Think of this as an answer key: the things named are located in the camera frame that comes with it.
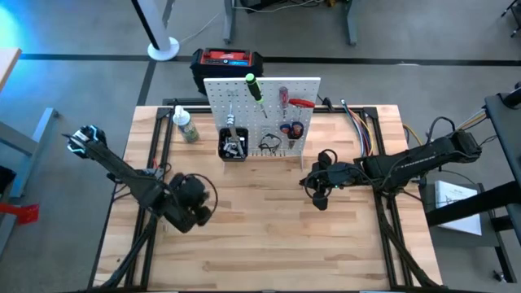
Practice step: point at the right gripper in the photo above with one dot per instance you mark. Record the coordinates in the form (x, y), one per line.
(341, 175)

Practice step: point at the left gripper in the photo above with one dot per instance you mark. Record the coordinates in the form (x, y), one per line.
(191, 197)

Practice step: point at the clear safety glasses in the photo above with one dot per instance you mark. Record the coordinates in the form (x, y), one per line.
(270, 142)

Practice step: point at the large chrome combination wrench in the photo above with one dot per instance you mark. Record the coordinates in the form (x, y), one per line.
(231, 122)

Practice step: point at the green black screwdriver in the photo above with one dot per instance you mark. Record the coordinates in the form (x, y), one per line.
(254, 87)

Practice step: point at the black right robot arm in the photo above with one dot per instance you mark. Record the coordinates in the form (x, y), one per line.
(419, 160)

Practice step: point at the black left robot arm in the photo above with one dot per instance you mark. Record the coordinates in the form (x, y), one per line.
(122, 175)

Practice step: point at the green duster spray can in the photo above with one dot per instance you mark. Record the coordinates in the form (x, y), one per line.
(187, 129)

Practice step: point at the medium chrome combination wrench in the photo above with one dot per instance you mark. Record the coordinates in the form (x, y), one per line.
(239, 147)

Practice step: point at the black plastic bin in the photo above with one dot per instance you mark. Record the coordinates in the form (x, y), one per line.
(221, 134)

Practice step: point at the white metal pegboard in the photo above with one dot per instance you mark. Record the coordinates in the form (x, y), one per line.
(268, 93)

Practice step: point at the white paper booklet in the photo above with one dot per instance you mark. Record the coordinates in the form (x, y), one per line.
(449, 195)

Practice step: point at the red black tool case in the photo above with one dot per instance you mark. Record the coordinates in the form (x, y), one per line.
(226, 61)

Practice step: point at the white tower fan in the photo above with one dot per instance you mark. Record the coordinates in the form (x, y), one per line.
(163, 49)

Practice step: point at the grey desk leg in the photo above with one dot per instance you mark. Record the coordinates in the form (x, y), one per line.
(230, 24)
(351, 24)

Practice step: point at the grey metal stand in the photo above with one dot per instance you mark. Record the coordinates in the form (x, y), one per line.
(45, 126)

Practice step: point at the red plastic object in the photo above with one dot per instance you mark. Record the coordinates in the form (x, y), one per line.
(22, 213)

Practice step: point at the black desk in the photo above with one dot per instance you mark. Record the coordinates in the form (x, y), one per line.
(504, 134)

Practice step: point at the wooden side table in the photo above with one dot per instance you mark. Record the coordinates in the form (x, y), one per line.
(8, 65)

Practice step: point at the black office chair base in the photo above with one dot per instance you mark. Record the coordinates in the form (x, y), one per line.
(517, 14)

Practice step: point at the black aluminium table frame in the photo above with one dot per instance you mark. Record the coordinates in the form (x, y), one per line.
(162, 113)

